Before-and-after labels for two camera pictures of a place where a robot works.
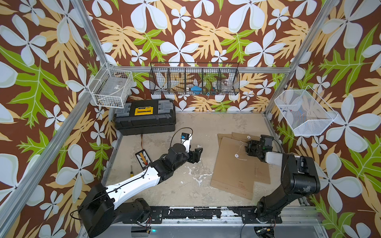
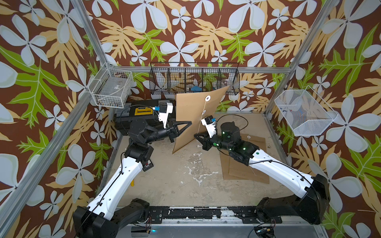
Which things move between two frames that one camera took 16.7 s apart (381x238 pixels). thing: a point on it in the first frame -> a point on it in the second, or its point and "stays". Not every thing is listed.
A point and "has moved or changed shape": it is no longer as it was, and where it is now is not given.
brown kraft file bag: [234, 170] -> [193, 106]
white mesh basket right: [306, 113] stays
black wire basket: [221, 79] stays
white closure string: [236, 155] has moved or changed shape
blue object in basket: [196, 89] stays
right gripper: [250, 144] -> [207, 141]
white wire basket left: [110, 87] stays
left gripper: [196, 155] -> [172, 131]
